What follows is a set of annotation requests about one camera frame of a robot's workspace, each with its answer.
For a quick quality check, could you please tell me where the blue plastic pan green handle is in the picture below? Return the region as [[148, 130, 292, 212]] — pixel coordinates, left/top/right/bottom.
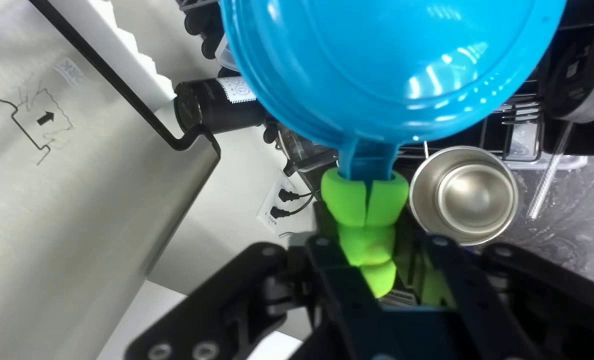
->
[[219, 0, 569, 300]]

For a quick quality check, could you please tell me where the white wall outlet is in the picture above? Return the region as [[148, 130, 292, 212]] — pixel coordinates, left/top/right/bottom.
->
[[259, 168, 319, 233]]

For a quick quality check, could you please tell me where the black dish drying rack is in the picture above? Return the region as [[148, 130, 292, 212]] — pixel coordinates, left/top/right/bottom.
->
[[175, 0, 594, 166]]

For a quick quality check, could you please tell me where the steel cone coffee dripper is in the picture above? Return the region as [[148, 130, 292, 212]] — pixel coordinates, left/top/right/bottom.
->
[[409, 143, 523, 248]]

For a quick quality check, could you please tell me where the black power plug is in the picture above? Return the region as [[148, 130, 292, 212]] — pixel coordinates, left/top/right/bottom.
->
[[278, 187, 313, 201], [268, 205, 310, 222]]

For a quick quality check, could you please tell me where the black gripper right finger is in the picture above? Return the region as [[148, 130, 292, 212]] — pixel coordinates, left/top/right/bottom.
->
[[396, 215, 594, 360]]

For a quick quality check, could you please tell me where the dark mug grey rim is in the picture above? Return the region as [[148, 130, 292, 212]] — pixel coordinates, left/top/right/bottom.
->
[[543, 26, 594, 126]]

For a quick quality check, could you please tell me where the black bottle white label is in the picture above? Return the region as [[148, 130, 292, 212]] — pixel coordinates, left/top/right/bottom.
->
[[175, 74, 275, 134]]

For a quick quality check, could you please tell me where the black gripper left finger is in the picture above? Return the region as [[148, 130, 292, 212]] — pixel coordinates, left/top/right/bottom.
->
[[124, 229, 381, 360]]

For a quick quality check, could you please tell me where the stainless paper towel dispenser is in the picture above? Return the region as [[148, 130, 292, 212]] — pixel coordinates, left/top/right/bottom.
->
[[0, 0, 224, 360]]

